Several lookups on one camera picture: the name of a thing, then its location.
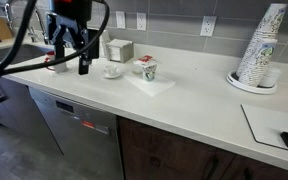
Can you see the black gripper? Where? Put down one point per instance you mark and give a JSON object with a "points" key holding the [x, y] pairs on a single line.
{"points": [[67, 28]]}

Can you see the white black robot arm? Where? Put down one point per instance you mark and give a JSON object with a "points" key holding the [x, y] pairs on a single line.
{"points": [[70, 8]]}

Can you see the small white espresso cup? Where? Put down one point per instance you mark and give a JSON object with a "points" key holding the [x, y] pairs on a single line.
{"points": [[110, 70]]}

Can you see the red sachet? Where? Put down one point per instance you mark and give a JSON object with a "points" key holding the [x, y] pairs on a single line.
{"points": [[145, 58]]}

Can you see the short printed paper cup stack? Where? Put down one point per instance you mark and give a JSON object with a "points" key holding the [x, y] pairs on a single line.
{"points": [[260, 63]]}

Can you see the tall printed paper cup stack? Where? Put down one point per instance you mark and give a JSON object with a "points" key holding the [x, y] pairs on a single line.
{"points": [[267, 26]]}

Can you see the white plain cup stack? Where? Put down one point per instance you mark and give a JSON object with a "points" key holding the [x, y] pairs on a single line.
{"points": [[272, 77]]}

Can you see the chrome sink faucet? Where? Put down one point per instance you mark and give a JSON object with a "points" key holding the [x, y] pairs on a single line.
{"points": [[42, 28]]}

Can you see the small white saucer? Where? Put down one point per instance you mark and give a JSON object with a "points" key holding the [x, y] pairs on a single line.
{"points": [[112, 77]]}

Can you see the metal napkin holder box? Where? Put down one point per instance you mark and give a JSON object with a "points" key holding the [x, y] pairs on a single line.
{"points": [[122, 50]]}

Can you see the steel kitchen sink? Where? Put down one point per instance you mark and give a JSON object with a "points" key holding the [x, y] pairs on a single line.
{"points": [[17, 53]]}

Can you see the white paper packet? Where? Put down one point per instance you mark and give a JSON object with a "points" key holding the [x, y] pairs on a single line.
{"points": [[137, 66]]}

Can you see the dark under-sink cabinet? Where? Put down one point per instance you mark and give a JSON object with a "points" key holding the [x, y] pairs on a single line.
{"points": [[20, 113]]}

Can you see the wooden cutting board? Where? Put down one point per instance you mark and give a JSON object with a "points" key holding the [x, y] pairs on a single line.
{"points": [[2, 30]]}

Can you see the white paper napkin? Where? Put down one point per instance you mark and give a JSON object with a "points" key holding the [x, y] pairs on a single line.
{"points": [[154, 88]]}

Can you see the stainless steel dishwasher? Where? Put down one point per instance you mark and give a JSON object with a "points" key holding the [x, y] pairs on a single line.
{"points": [[84, 146]]}

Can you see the dark wood cabinet door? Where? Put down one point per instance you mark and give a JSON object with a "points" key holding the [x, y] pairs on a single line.
{"points": [[270, 173], [164, 153]]}

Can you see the round white tray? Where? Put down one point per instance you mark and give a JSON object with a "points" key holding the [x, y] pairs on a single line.
{"points": [[237, 85]]}

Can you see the white rectangular mat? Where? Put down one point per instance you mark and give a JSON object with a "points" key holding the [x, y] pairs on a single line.
{"points": [[264, 123]]}

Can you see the white light switch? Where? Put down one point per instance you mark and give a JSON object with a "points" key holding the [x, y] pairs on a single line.
{"points": [[120, 20]]}

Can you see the white wall outlet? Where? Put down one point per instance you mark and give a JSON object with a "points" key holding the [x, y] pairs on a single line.
{"points": [[208, 26], [141, 21]]}

